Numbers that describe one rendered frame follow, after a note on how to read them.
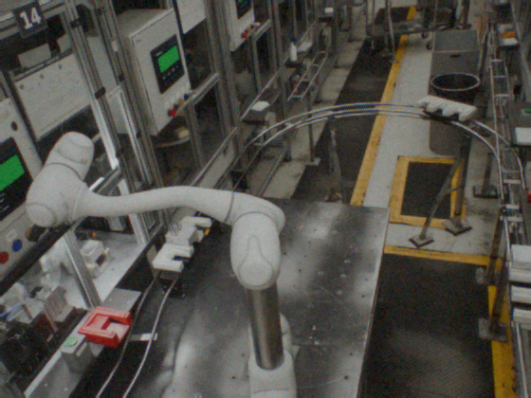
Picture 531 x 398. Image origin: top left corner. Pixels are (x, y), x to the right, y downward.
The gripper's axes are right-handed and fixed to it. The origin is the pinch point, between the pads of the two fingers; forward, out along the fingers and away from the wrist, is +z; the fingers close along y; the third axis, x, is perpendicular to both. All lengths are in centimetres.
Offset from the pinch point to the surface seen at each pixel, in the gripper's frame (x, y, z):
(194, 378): 72, 27, 38
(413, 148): 316, -194, 7
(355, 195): 247, -141, 42
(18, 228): -4.4, -3.8, 3.7
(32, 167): -5.0, -19.6, -9.4
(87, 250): 30, -32, 42
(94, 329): 31.6, 9.5, 36.5
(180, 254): 71, -33, 33
